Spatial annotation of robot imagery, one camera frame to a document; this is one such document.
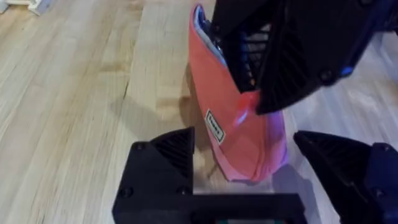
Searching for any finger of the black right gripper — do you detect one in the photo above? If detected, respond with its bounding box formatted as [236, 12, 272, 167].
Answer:
[210, 0, 282, 93]
[254, 0, 386, 116]

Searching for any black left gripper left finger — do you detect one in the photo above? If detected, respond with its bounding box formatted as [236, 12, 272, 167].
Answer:
[112, 126, 196, 206]

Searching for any pink soft zip bag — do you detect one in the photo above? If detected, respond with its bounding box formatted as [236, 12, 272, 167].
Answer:
[188, 3, 289, 183]

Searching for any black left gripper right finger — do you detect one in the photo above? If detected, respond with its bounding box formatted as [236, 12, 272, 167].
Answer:
[293, 130, 398, 224]

